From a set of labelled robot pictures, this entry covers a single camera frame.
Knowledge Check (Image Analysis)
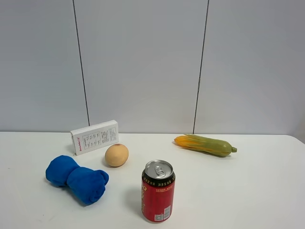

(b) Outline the toy corn cob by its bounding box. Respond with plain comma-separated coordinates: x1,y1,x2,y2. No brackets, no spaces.
174,134,237,157

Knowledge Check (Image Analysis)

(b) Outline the red soda can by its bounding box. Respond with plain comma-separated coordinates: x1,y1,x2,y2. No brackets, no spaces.
141,160,175,223

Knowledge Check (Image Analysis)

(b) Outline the blue rolled towel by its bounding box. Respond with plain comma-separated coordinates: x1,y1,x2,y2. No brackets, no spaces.
45,155,109,205

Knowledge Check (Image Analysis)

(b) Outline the orange peach fruit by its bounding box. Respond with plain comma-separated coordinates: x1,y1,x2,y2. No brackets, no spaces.
104,144,129,167

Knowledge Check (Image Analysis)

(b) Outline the white paper box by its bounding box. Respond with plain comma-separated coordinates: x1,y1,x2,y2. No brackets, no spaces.
70,120,119,156

